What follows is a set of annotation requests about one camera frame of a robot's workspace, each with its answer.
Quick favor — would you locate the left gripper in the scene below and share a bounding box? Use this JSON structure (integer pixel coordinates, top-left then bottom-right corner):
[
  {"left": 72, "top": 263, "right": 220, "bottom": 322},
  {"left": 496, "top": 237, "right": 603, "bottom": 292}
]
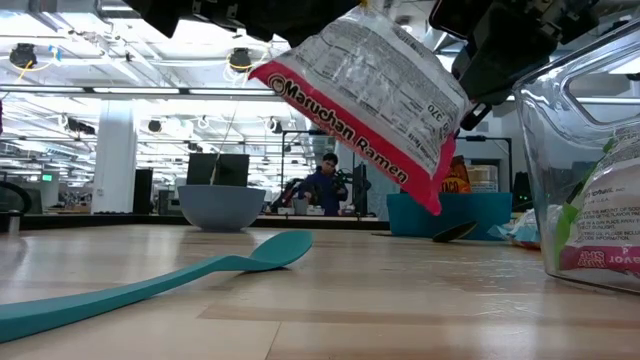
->
[{"left": 122, "top": 0, "right": 362, "bottom": 49}]

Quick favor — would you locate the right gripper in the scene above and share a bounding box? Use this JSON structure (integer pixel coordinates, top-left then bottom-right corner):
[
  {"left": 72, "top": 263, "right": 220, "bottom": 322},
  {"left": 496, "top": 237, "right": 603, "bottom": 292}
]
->
[{"left": 428, "top": 0, "right": 601, "bottom": 132}]

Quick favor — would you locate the clear plastic container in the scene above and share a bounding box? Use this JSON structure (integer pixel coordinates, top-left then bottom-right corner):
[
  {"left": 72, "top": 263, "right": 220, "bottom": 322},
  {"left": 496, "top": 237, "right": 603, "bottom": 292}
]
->
[{"left": 513, "top": 19, "right": 640, "bottom": 295}]

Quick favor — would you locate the yellow lid spice jar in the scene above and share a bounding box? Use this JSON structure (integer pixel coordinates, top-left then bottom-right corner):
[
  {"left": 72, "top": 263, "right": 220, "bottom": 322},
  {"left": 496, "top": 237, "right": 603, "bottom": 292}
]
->
[{"left": 439, "top": 154, "right": 473, "bottom": 195}]

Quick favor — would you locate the beef flavor ramen packet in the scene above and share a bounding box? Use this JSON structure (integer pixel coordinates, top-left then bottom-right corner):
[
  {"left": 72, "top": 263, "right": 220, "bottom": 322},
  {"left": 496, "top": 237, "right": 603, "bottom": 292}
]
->
[{"left": 248, "top": 4, "right": 474, "bottom": 217}]

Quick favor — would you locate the blue ramen packet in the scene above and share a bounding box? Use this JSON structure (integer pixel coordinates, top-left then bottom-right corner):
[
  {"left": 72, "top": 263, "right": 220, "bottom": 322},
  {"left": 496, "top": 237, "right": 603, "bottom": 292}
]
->
[{"left": 487, "top": 208, "right": 543, "bottom": 250}]

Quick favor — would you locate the black metal spoon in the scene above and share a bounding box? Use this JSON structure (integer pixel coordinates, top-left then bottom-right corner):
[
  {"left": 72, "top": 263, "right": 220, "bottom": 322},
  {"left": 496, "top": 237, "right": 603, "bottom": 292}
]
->
[{"left": 432, "top": 220, "right": 479, "bottom": 244}]

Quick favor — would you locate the lime chili shrimp ramen packet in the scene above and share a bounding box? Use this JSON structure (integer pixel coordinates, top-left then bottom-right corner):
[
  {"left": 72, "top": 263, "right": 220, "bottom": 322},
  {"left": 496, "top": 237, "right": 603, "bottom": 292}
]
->
[{"left": 553, "top": 124, "right": 640, "bottom": 280}]

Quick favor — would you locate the blue round bowl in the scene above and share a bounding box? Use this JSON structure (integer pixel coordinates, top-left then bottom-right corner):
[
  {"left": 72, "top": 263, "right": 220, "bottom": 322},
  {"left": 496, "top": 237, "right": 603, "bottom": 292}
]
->
[{"left": 177, "top": 184, "right": 267, "bottom": 232}]

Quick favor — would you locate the teal plastic spoon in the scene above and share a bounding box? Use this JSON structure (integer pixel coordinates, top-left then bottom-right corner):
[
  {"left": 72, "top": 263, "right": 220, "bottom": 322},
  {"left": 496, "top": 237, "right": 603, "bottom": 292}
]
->
[{"left": 0, "top": 229, "right": 315, "bottom": 345}]

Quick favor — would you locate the dark blue rectangular bin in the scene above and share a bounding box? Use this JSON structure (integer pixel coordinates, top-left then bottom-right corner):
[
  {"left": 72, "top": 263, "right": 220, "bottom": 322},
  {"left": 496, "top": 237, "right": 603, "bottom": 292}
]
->
[{"left": 386, "top": 192, "right": 514, "bottom": 239}]

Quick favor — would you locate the dark computer monitor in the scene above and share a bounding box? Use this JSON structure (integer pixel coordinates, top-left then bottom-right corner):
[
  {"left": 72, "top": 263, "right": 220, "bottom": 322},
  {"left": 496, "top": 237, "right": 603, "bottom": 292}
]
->
[{"left": 186, "top": 153, "right": 250, "bottom": 187}]

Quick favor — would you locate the person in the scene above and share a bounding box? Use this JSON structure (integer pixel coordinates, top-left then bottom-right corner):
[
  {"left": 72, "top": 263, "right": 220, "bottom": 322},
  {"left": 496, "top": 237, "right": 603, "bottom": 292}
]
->
[{"left": 299, "top": 152, "right": 351, "bottom": 217}]

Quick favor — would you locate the white column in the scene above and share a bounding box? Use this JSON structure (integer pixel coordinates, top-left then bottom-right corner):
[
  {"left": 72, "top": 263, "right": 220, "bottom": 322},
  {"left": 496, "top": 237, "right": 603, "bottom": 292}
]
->
[{"left": 91, "top": 99, "right": 138, "bottom": 215}]

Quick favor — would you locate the black upright cabinet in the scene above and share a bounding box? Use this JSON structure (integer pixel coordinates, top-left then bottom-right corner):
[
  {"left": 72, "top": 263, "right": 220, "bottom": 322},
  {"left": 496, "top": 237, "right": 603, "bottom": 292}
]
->
[{"left": 132, "top": 168, "right": 154, "bottom": 215}]

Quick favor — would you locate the black curved cable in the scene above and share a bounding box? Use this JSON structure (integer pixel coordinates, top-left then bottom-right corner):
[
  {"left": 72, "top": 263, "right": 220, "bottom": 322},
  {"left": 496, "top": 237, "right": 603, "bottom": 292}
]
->
[{"left": 0, "top": 180, "right": 32, "bottom": 234}]

